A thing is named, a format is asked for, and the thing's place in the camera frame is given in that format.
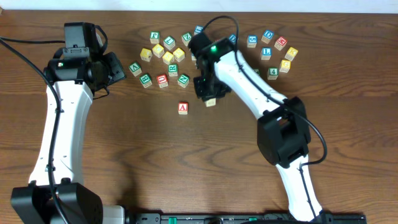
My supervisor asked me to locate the yellow block left cluster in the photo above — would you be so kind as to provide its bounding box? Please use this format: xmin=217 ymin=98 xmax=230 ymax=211
xmin=140 ymin=48 xmax=152 ymax=62

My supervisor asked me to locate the blue D block far right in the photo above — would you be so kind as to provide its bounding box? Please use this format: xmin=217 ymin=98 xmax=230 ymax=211
xmin=261 ymin=30 xmax=274 ymax=44

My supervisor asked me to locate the yellow K block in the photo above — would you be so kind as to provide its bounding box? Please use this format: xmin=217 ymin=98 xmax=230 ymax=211
xmin=285 ymin=47 xmax=298 ymax=61

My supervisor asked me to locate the red A block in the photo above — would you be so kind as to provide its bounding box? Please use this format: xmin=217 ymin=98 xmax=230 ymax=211
xmin=178 ymin=102 xmax=188 ymax=114

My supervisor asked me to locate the blue block top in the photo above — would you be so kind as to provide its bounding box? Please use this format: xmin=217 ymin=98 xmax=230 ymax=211
xmin=194 ymin=26 xmax=203 ymax=35

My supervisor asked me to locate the green 4 block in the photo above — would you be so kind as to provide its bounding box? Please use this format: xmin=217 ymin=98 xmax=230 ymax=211
xmin=267 ymin=67 xmax=279 ymax=80

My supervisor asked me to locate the red U block lower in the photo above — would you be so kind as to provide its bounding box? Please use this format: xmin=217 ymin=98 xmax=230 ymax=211
xmin=156 ymin=74 xmax=169 ymax=88

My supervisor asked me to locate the blue d block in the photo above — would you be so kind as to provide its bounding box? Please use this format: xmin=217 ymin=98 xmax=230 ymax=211
xmin=261 ymin=30 xmax=274 ymax=44
xmin=229 ymin=34 xmax=237 ymax=43

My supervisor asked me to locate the yellow block middle cluster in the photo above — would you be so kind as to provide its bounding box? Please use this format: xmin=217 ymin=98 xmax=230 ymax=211
xmin=162 ymin=52 xmax=174 ymax=65

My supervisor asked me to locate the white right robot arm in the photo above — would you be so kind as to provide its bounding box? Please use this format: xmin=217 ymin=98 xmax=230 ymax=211
xmin=188 ymin=32 xmax=322 ymax=222

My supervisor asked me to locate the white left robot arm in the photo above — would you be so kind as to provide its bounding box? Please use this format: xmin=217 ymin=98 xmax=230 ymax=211
xmin=11 ymin=22 xmax=130 ymax=223

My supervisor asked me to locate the yellow block right cluster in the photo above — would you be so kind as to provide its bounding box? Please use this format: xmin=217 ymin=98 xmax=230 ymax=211
xmin=173 ymin=48 xmax=185 ymax=62

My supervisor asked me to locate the yellow block upper cluster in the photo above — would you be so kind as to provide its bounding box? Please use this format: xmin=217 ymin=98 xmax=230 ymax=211
xmin=152 ymin=44 xmax=165 ymax=58

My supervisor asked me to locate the yellow block cluster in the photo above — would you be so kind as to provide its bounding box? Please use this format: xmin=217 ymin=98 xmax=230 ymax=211
xmin=162 ymin=52 xmax=174 ymax=65
xmin=173 ymin=48 xmax=185 ymax=62
xmin=152 ymin=44 xmax=165 ymax=58
xmin=140 ymin=48 xmax=152 ymax=62

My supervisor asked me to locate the red M block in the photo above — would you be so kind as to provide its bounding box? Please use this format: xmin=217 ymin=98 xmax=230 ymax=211
xmin=274 ymin=36 xmax=287 ymax=50

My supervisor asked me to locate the blue L block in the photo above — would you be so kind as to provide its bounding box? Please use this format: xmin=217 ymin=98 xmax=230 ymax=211
xmin=261 ymin=47 xmax=272 ymax=60

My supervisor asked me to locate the yellow G block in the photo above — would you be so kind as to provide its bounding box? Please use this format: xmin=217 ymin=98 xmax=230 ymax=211
xmin=279 ymin=60 xmax=291 ymax=73

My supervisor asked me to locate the green B block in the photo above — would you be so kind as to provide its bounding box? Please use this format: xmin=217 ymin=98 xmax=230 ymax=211
xmin=139 ymin=73 xmax=152 ymax=88

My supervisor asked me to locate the green N block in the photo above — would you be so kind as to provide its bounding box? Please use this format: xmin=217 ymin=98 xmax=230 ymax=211
xmin=177 ymin=74 xmax=190 ymax=88

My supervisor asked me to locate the green R block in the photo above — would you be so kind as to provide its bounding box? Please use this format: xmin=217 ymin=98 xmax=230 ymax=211
xmin=168 ymin=64 xmax=178 ymax=77

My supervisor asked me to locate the red I block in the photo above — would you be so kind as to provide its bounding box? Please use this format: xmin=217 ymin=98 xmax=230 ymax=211
xmin=205 ymin=98 xmax=216 ymax=107

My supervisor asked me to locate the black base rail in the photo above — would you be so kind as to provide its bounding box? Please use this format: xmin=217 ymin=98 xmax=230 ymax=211
xmin=124 ymin=213 xmax=368 ymax=224

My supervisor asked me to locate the green A block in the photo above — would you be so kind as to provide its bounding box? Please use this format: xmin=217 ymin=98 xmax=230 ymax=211
xmin=129 ymin=62 xmax=142 ymax=77

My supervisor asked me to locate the green 7 block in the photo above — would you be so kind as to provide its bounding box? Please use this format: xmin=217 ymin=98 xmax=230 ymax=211
xmin=164 ymin=36 xmax=175 ymax=50

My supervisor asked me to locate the green block top left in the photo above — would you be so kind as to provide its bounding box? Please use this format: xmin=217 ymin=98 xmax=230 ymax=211
xmin=150 ymin=31 xmax=160 ymax=44

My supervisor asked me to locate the green Z block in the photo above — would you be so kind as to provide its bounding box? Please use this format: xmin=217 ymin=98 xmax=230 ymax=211
xmin=182 ymin=32 xmax=192 ymax=47

